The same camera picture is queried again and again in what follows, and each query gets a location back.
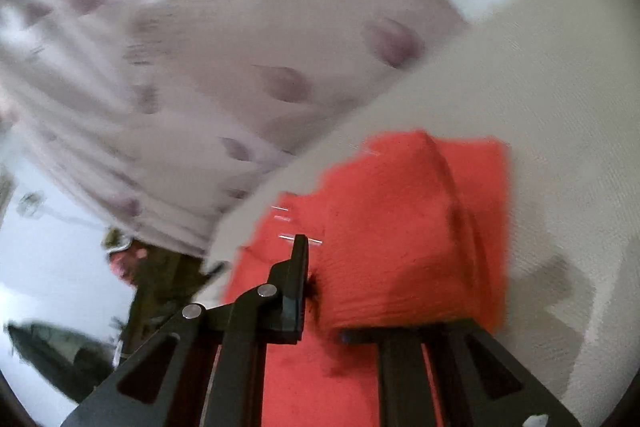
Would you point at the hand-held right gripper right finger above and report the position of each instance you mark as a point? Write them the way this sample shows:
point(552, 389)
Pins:
point(400, 357)

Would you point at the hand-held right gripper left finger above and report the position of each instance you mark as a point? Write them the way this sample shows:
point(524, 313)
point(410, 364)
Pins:
point(291, 302)

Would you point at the red garment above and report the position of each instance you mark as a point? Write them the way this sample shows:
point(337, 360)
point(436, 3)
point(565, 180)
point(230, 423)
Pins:
point(390, 232)

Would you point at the brown wooden furniture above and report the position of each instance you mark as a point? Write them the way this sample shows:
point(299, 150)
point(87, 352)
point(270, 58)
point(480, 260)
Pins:
point(160, 277)

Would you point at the pink object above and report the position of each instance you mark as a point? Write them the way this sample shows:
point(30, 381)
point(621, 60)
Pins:
point(122, 264)

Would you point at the dark green object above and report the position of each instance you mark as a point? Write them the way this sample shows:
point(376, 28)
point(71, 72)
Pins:
point(60, 352)

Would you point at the floral print curtain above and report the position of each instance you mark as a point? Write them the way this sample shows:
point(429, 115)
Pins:
point(225, 32)

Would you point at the beige textured bed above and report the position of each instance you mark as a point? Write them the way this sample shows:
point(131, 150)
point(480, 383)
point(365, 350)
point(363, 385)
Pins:
point(550, 107)

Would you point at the white wall fixture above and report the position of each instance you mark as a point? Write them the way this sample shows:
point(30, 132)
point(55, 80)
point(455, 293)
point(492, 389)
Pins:
point(32, 204)

